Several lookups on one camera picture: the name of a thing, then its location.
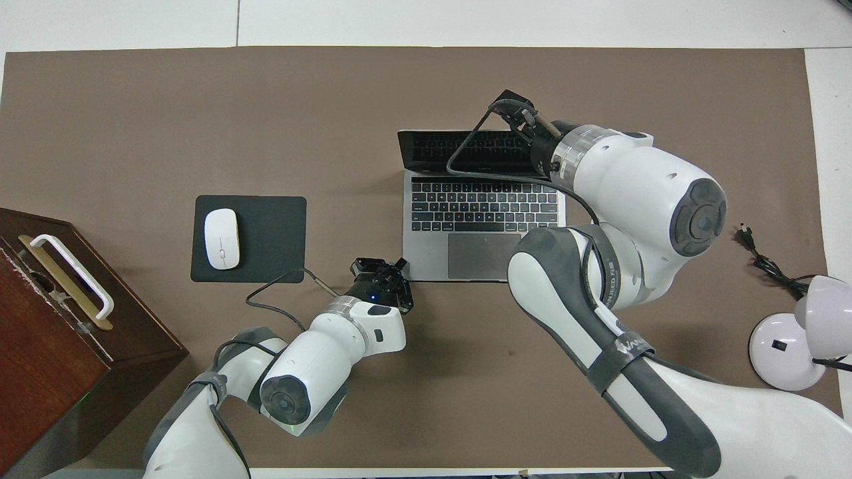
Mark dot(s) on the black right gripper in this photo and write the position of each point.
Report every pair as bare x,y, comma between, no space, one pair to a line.
542,156

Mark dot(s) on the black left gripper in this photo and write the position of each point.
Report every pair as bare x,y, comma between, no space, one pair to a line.
376,289

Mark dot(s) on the silver laptop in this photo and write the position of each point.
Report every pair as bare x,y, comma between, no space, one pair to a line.
466,206

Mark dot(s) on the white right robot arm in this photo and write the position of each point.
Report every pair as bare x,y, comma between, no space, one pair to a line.
652,193

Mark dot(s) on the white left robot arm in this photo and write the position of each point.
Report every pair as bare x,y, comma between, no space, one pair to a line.
319,359

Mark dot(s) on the black mouse pad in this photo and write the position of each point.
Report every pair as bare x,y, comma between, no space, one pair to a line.
273,239

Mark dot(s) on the white computer mouse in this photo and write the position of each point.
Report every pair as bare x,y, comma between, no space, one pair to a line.
221,239

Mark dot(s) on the brown table mat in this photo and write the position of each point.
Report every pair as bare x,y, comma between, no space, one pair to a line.
133,120

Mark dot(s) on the dark wooden box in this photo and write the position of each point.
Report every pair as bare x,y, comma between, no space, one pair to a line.
53,372

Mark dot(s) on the white desk lamp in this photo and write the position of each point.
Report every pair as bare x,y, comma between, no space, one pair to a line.
779,352

